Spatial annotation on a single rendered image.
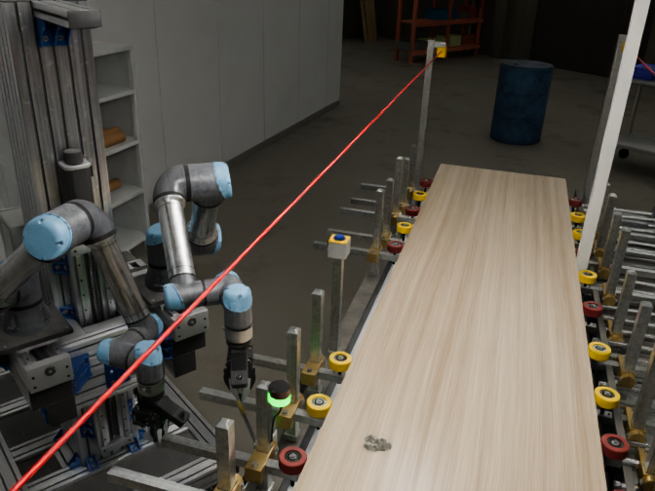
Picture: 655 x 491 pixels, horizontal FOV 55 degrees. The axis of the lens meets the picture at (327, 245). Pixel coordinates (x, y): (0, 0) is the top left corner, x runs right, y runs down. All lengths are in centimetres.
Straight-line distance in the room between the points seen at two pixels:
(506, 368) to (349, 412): 61
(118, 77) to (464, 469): 375
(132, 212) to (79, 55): 300
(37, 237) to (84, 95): 64
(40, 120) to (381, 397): 141
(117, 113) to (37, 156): 270
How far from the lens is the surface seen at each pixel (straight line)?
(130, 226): 522
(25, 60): 222
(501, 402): 217
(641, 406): 230
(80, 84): 227
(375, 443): 192
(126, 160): 501
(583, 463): 204
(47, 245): 180
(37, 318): 226
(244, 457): 195
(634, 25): 292
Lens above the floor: 221
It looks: 25 degrees down
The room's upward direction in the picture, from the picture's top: 2 degrees clockwise
